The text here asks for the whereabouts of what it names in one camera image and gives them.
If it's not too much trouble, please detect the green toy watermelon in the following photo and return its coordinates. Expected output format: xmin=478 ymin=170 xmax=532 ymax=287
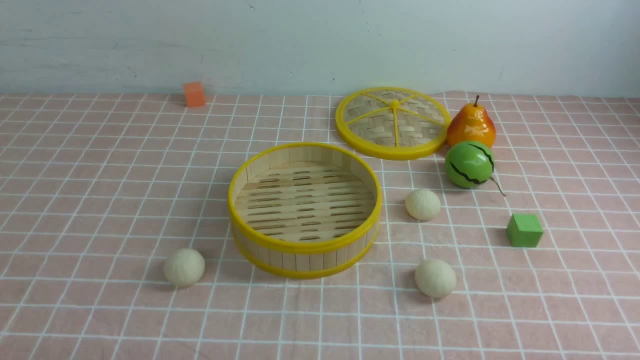
xmin=445 ymin=140 xmax=506 ymax=196

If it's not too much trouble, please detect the orange foam cube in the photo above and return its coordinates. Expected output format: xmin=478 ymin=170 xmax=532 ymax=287
xmin=183 ymin=81 xmax=207 ymax=109

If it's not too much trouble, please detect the pink checkered tablecloth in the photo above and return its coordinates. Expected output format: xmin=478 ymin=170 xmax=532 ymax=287
xmin=0 ymin=93 xmax=640 ymax=360

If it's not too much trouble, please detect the green foam cube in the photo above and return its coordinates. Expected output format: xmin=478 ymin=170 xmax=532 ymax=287
xmin=506 ymin=213 xmax=544 ymax=248

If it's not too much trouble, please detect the bamboo steamer tray yellow rim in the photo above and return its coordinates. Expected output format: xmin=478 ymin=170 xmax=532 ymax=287
xmin=228 ymin=142 xmax=384 ymax=280

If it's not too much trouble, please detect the white bun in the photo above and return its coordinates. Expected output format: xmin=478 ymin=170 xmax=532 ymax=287
xmin=163 ymin=248 xmax=206 ymax=288
xmin=404 ymin=188 xmax=441 ymax=222
xmin=414 ymin=259 xmax=457 ymax=299

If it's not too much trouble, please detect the woven steamer lid yellow rim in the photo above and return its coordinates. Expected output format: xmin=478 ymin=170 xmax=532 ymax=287
xmin=334 ymin=86 xmax=451 ymax=161

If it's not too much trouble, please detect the orange yellow toy pear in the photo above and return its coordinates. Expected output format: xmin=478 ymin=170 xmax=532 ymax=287
xmin=446 ymin=95 xmax=497 ymax=148

